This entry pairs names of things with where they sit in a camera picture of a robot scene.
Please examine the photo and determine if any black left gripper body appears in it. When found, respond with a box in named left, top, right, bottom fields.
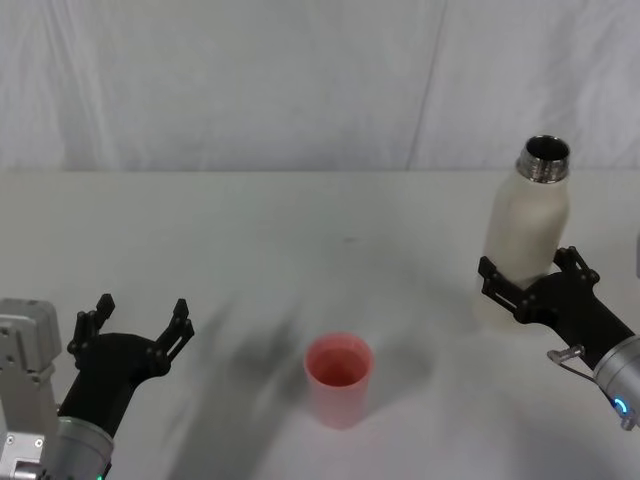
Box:
left=56, top=331, right=167, bottom=438

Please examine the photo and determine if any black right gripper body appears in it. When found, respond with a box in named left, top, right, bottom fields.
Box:
left=518, top=271, right=637, bottom=365

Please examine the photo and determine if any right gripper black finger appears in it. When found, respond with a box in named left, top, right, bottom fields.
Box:
left=476, top=256, right=530, bottom=322
left=551, top=245, right=601, bottom=287

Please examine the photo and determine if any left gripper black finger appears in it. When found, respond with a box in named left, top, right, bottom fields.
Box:
left=147, top=298, right=196, bottom=374
left=66, top=293, right=118, bottom=354

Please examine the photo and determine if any cream vacuum bottle steel neck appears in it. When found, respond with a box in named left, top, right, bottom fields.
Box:
left=474, top=134, right=572, bottom=332

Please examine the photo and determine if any white table cloth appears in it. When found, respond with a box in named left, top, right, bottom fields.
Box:
left=0, top=166, right=640, bottom=480

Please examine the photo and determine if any pink cup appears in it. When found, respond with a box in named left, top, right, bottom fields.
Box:
left=304, top=331, right=376, bottom=431

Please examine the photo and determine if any white curtain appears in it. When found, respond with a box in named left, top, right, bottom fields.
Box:
left=0, top=0, right=640, bottom=174

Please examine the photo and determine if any thin dark cable silver plug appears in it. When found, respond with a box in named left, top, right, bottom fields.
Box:
left=546, top=345, right=602, bottom=387

